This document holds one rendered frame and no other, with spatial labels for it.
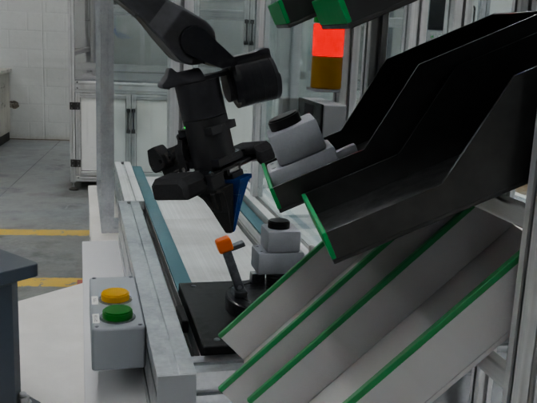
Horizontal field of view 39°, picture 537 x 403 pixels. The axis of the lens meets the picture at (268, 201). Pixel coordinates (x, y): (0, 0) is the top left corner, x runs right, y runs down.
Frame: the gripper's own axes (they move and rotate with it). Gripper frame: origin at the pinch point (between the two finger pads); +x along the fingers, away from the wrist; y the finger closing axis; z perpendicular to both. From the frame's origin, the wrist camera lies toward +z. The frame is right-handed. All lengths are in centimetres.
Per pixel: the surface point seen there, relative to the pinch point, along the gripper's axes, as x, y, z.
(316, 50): -16.0, -28.6, 0.3
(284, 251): 7.7, -4.5, -4.8
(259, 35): -18, -69, 41
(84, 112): 27, -326, 427
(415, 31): -11, -100, 18
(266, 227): 4.5, -4.8, -2.3
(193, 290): 13.4, -1.7, 11.1
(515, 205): -7, 21, -46
